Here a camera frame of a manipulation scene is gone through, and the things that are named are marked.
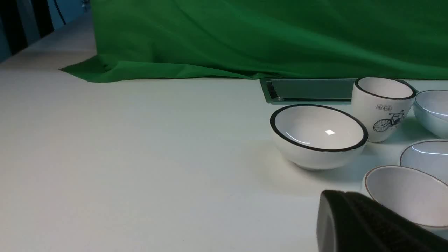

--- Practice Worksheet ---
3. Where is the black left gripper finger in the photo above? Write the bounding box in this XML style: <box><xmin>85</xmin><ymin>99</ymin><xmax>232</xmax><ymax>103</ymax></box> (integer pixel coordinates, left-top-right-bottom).
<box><xmin>316</xmin><ymin>190</ymin><xmax>448</xmax><ymax>252</ymax></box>

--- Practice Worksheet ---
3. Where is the small pale cup brown rim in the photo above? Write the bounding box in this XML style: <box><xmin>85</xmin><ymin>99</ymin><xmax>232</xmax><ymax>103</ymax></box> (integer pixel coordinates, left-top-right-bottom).
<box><xmin>360</xmin><ymin>165</ymin><xmax>448</xmax><ymax>232</ymax></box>

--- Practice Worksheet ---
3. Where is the pale blue bowl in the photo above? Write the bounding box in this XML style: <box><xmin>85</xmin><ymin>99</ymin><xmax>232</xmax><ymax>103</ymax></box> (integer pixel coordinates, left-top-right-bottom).
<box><xmin>413</xmin><ymin>90</ymin><xmax>448</xmax><ymax>139</ymax></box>

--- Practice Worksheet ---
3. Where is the white bowl black rim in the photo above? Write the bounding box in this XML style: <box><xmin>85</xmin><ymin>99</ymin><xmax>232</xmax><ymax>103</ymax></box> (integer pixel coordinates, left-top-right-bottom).
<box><xmin>270</xmin><ymin>104</ymin><xmax>369</xmax><ymax>170</ymax></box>

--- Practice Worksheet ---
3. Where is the pale blue plate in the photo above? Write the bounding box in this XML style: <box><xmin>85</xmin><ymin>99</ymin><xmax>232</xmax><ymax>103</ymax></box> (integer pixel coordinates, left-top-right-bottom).
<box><xmin>397</xmin><ymin>139</ymin><xmax>448</xmax><ymax>184</ymax></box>

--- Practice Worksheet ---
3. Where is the white cup bicycle print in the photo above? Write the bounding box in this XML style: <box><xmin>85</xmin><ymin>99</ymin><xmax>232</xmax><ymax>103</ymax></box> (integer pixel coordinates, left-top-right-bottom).
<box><xmin>351</xmin><ymin>77</ymin><xmax>417</xmax><ymax>142</ymax></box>

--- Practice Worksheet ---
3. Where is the green cloth backdrop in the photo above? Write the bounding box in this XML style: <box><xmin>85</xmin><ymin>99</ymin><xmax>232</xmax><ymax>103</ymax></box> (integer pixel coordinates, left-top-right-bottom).
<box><xmin>62</xmin><ymin>0</ymin><xmax>448</xmax><ymax>83</ymax></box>

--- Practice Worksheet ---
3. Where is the silver table cable hatch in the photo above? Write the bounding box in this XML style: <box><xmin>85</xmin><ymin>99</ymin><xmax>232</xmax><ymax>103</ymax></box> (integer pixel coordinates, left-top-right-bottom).
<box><xmin>259</xmin><ymin>78</ymin><xmax>355</xmax><ymax>106</ymax></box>

